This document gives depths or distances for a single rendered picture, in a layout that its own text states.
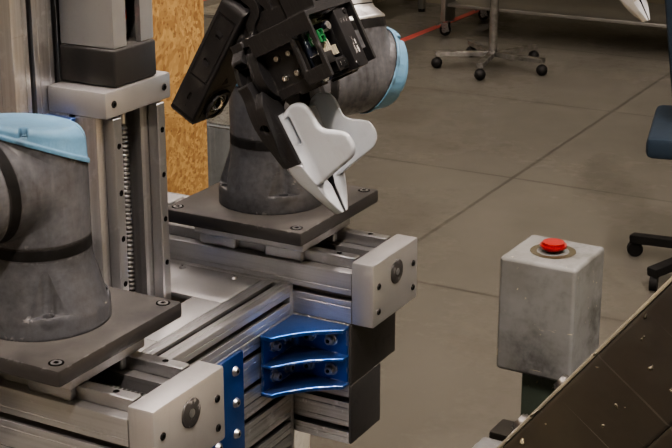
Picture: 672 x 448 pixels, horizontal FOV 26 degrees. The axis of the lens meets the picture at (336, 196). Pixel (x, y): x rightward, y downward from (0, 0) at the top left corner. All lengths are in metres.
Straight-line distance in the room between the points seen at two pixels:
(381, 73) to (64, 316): 0.66
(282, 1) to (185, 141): 2.38
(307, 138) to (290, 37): 0.08
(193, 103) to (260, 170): 0.83
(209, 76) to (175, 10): 2.25
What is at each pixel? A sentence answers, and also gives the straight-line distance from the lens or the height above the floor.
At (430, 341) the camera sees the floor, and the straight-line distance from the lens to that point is 4.21.
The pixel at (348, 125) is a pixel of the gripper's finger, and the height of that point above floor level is 1.37.
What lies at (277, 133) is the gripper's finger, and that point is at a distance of 1.10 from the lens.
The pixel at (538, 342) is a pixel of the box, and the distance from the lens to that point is 2.18.
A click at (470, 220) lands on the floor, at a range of 5.24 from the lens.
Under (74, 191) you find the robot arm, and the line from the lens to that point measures 1.59.
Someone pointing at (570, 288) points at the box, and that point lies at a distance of 2.13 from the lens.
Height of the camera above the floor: 1.66
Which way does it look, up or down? 18 degrees down
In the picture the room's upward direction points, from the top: straight up
